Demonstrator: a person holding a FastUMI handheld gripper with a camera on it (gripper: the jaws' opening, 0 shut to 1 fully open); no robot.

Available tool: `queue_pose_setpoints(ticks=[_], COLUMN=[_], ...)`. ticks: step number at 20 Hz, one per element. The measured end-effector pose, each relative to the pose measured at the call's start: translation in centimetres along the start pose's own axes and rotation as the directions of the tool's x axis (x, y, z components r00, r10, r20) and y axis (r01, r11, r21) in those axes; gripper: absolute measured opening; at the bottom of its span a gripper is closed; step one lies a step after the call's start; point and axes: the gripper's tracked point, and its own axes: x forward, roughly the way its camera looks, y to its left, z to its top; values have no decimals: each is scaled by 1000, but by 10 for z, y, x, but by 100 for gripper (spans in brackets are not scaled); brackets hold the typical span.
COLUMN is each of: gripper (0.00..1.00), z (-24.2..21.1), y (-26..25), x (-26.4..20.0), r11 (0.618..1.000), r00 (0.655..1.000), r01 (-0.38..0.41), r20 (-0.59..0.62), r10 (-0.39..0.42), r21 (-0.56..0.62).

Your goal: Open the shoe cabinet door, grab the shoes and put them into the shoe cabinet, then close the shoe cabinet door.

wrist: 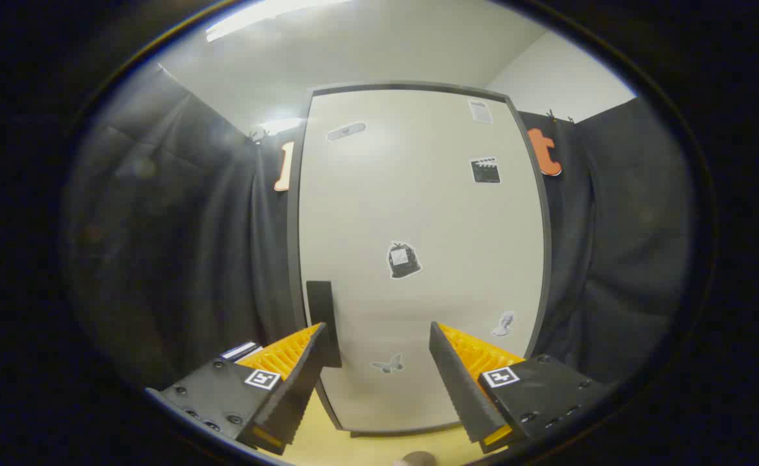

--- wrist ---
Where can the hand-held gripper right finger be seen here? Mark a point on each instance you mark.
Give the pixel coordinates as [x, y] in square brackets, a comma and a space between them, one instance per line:
[460, 388]

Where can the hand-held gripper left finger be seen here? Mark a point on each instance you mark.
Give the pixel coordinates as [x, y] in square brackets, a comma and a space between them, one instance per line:
[298, 388]

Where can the dark blue book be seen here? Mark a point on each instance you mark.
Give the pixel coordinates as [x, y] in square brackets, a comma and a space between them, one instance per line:
[237, 349]

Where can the grey shoe cabinet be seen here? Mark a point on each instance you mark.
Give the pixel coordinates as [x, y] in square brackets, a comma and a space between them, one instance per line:
[293, 246]

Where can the blue and white book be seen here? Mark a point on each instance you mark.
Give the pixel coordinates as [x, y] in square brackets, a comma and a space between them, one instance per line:
[250, 356]

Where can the black backdrop cloth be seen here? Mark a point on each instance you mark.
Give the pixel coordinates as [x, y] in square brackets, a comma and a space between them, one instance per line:
[179, 246]

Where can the white shoe cabinet door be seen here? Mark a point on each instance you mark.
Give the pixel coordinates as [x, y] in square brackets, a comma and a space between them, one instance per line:
[366, 213]

